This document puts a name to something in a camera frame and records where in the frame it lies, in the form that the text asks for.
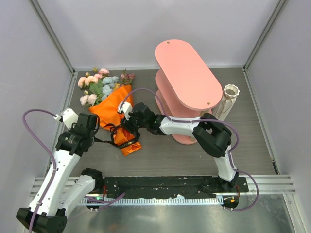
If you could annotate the white slotted cable duct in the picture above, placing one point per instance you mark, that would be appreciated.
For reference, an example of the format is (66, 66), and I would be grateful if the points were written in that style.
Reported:
(179, 200)

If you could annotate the pink three-tier shelf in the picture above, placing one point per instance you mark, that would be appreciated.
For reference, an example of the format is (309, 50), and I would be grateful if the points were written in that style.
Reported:
(186, 87)

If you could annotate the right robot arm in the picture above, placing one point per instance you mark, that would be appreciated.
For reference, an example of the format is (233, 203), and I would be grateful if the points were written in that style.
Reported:
(212, 135)

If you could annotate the black ribbon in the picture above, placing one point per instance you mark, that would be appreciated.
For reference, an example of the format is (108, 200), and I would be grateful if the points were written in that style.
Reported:
(121, 137)

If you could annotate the white ribbed ceramic vase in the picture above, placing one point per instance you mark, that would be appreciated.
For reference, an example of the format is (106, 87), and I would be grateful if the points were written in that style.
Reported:
(223, 108)

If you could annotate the orange flower bouquet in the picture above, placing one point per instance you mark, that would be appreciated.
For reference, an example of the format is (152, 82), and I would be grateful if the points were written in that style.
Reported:
(102, 95)

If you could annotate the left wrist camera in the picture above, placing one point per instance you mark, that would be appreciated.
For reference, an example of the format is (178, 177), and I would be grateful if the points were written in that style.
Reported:
(70, 119)

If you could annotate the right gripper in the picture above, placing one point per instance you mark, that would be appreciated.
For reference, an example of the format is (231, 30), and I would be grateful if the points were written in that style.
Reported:
(128, 123)

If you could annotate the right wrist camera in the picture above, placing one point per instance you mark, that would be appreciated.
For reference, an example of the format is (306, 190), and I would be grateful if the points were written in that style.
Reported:
(125, 108)

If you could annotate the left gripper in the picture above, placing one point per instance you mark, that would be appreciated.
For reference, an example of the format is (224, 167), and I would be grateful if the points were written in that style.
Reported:
(73, 127)

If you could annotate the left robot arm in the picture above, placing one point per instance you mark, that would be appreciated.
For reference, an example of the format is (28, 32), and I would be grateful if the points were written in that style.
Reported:
(50, 209)

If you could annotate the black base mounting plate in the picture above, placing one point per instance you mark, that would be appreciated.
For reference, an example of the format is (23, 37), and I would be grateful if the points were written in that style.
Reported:
(164, 187)

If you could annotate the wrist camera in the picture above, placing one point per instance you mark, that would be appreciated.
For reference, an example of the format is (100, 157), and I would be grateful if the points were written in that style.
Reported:
(70, 119)
(125, 108)

